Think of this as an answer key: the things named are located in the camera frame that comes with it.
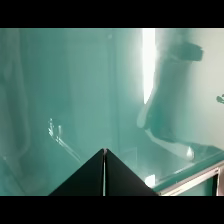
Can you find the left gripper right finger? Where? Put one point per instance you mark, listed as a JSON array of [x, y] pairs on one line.
[[125, 180]]

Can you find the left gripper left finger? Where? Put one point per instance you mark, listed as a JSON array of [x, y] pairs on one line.
[[86, 178]]

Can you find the silver frame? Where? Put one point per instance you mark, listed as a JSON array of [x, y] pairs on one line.
[[195, 181]]

